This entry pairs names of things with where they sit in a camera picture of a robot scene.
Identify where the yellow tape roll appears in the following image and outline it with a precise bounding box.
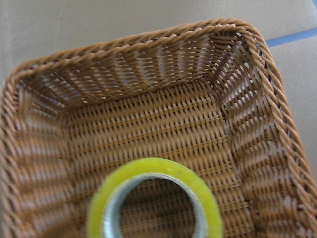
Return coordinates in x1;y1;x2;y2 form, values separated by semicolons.
86;157;223;238

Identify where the brown wicker basket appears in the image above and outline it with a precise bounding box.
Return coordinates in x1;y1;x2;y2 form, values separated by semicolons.
0;18;317;238

